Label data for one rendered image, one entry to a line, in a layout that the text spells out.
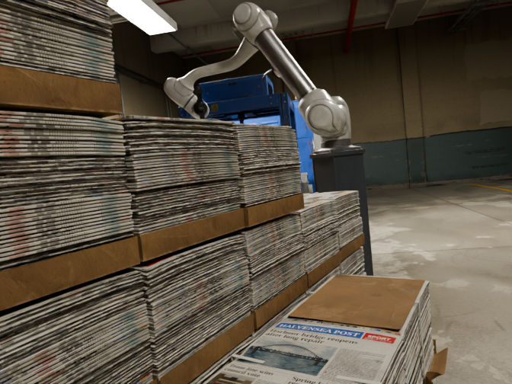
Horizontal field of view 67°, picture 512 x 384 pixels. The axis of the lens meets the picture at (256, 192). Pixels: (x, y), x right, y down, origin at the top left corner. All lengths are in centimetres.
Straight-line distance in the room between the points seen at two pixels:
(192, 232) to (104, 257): 19
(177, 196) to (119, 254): 16
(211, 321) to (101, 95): 44
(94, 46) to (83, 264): 30
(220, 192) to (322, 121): 103
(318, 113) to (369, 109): 909
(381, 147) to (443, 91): 203
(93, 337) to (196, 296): 21
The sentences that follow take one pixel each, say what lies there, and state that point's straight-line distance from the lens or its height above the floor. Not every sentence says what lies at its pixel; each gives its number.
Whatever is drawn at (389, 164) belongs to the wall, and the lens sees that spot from 1081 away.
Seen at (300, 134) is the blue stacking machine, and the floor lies 136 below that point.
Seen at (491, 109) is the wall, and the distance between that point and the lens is 1148.
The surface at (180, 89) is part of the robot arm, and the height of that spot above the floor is 143.
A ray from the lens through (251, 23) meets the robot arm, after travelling 197.
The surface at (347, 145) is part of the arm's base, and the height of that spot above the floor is 103.
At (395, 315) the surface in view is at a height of 60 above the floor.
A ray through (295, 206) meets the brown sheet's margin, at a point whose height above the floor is 85.
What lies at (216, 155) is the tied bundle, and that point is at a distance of 78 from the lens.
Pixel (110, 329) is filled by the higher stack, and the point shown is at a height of 76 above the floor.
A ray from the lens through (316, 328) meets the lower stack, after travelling 92.
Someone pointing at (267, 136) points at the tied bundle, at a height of 104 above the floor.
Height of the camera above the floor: 97
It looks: 4 degrees down
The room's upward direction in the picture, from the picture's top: 6 degrees counter-clockwise
